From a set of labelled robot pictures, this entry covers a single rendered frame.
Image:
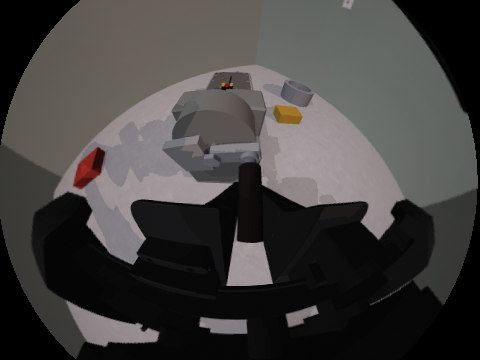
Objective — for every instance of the red block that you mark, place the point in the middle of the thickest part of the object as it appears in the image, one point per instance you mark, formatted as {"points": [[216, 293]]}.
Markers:
{"points": [[89, 168]]}

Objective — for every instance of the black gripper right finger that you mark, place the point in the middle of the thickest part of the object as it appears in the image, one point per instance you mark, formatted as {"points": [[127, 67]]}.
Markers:
{"points": [[290, 228]]}

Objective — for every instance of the orange-yellow block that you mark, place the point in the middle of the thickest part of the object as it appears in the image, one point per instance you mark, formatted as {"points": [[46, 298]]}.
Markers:
{"points": [[287, 114]]}

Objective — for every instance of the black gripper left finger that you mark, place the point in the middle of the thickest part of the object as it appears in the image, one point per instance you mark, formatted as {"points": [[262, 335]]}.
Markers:
{"points": [[212, 224]]}

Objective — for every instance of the dark grey ring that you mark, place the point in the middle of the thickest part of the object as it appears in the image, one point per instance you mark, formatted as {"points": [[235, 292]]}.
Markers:
{"points": [[296, 93]]}

